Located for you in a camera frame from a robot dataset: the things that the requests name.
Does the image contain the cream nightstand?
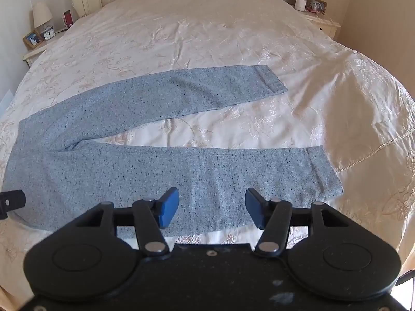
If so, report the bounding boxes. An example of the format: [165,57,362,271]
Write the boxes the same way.
[22,23,79,68]
[292,4,342,40]

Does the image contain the white shade table lamp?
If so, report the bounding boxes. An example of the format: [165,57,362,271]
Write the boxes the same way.
[33,2,53,35]

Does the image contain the brown photo frame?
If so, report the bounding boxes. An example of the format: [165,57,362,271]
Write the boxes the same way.
[306,0,328,14]

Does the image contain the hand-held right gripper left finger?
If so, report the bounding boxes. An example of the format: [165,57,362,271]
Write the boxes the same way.
[74,187,180,257]

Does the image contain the cream embroidered bedspread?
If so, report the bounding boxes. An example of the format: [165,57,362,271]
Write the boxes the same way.
[0,0,415,268]

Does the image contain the wooden photo frame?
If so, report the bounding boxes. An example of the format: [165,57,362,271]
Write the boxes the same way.
[22,30,45,50]

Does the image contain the grey-blue speckled pants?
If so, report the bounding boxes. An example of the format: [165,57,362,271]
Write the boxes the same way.
[3,65,344,238]

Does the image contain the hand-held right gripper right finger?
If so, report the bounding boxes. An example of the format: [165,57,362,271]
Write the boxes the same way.
[245,187,351,255]

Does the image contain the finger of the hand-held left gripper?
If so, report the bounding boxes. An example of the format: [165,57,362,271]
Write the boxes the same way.
[0,189,27,220]

